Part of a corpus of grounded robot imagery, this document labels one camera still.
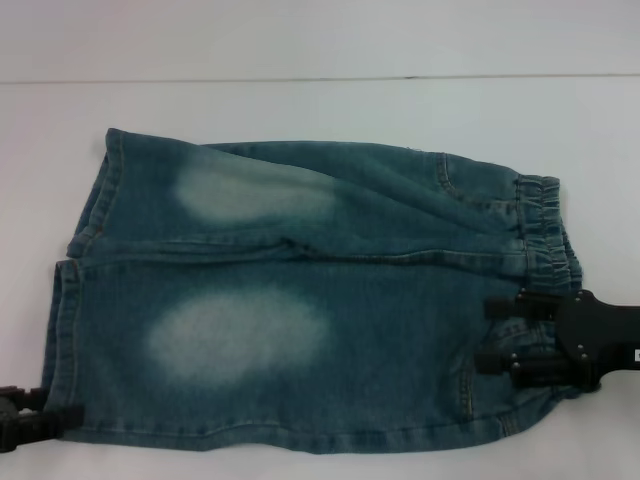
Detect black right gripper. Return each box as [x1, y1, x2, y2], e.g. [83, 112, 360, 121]
[474, 287, 640, 394]

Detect blue denim shorts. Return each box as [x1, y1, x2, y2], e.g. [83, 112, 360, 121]
[41, 127, 587, 454]

